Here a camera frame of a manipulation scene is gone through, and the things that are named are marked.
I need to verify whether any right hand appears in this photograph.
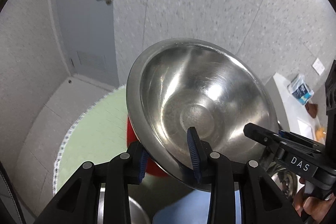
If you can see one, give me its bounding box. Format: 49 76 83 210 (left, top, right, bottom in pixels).
293 185 335 223

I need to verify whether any small steel bowl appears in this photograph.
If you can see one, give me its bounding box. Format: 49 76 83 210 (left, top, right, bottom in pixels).
267 162 298 202

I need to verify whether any large steel bowl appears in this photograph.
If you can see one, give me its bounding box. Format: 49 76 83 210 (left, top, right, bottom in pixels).
126 38 278 191

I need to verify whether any grey door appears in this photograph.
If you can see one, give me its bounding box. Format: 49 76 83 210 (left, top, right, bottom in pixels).
56 0 119 87

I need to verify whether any blue white tissue pack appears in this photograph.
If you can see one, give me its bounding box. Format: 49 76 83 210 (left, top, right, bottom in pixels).
288 74 314 106

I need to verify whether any medium steel bowl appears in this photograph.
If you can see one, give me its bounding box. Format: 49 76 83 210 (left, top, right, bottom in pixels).
97 186 151 224

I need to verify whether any green round table mat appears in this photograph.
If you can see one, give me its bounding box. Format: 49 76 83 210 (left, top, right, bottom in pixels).
52 86 127 194

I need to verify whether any white sink counter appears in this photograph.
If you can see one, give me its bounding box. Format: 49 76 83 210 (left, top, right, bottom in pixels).
265 73 325 144

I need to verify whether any brown cloth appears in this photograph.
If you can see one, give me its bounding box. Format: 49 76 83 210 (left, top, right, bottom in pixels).
305 102 318 119

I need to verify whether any orange soap bottle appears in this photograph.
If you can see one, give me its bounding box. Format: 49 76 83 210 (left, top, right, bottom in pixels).
315 127 326 141

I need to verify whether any red plastic basin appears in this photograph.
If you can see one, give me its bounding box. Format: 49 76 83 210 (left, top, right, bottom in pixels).
126 116 172 179

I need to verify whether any blue plastic plate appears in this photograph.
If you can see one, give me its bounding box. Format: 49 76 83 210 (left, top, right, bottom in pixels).
152 187 242 224

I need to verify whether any white double wall socket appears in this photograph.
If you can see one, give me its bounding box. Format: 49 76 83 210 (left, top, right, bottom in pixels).
312 58 325 76

